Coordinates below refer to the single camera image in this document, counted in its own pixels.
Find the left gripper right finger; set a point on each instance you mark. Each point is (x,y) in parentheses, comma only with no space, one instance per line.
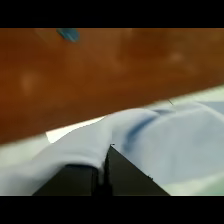
(128,178)

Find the light blue T-shirt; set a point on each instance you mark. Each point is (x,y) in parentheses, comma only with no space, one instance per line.
(186,140)

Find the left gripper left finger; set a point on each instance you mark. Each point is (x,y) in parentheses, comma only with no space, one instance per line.
(75,181)

